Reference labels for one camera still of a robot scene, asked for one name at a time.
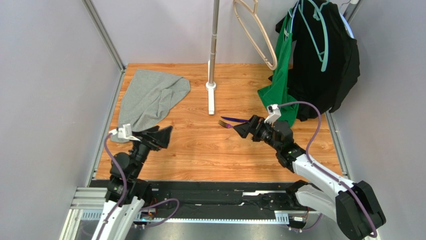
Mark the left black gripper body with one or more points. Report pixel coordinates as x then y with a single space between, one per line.
151 144

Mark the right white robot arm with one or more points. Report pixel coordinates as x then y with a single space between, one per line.
352 205

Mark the metal stand pole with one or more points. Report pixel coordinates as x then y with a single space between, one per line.
213 46

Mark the green shirt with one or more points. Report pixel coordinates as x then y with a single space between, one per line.
277 91

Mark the black shirt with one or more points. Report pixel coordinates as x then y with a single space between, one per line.
325 59

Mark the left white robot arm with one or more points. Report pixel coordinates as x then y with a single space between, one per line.
126 193

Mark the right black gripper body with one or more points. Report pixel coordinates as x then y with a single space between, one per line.
258 126

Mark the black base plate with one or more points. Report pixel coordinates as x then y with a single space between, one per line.
218 200

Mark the beige clothes hanger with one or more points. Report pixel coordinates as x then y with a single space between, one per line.
247 15

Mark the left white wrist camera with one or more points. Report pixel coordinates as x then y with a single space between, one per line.
125 132

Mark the grey cloth napkin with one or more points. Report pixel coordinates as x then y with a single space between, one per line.
149 98

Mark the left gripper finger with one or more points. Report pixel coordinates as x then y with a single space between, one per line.
163 136
153 129

